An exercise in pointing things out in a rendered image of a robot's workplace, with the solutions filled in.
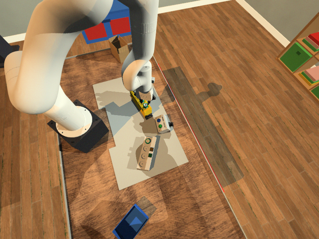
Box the blue open tray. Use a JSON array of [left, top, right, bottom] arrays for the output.
[[112, 204, 148, 239]]

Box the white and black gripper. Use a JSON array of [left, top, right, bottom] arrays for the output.
[[134, 86, 156, 105]]

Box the yellow tube rack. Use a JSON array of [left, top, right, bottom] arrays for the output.
[[130, 91, 152, 117]]

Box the beige flat mat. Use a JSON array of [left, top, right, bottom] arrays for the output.
[[93, 77, 189, 190]]

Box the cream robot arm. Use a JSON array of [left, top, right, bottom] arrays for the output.
[[4, 0, 159, 138]]

